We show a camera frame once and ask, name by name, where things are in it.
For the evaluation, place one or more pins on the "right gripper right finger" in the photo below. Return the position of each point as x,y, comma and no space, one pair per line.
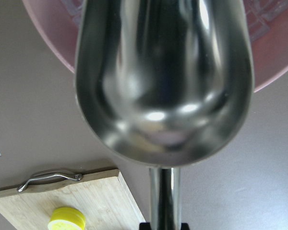
184,226

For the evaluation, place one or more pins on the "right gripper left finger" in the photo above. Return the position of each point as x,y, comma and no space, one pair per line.
144,226

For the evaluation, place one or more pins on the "stainless steel ice scoop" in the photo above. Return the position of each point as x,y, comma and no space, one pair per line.
164,83

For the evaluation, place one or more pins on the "bamboo cutting board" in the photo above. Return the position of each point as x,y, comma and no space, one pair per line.
103,197

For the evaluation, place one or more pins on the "half lemon slice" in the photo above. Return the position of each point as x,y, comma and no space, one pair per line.
67,218

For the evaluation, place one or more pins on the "pink ribbed bowl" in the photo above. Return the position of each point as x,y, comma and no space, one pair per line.
58,21

